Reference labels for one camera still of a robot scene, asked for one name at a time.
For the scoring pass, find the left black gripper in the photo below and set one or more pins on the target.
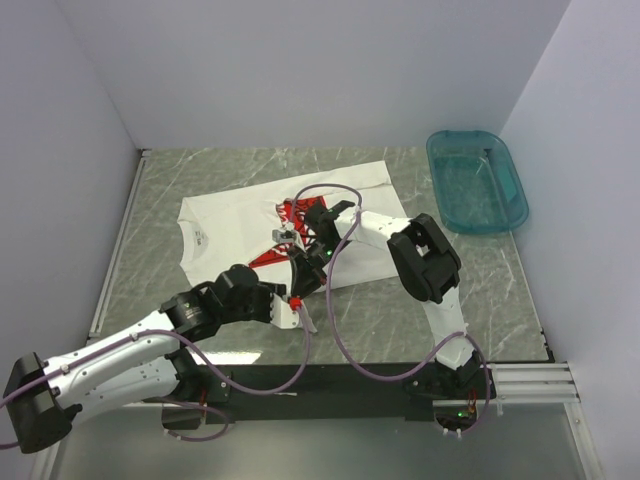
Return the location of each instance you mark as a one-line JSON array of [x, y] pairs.
[[268, 290]]

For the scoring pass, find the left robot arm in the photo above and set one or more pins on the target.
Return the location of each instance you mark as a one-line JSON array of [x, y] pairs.
[[44, 398]]

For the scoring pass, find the aluminium frame rail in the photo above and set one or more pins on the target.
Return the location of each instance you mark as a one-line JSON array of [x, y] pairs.
[[534, 383]]

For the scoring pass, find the teal plastic bin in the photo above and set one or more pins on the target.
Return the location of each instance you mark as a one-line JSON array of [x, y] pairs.
[[477, 187]]

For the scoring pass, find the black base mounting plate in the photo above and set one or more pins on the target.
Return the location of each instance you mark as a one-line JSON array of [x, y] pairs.
[[338, 391]]

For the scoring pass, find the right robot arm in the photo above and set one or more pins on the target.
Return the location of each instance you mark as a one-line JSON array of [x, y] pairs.
[[429, 270]]

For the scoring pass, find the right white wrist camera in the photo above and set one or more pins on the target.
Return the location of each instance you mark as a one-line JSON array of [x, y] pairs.
[[286, 239]]

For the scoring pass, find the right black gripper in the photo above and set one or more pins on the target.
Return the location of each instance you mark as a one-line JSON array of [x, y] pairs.
[[307, 275]]

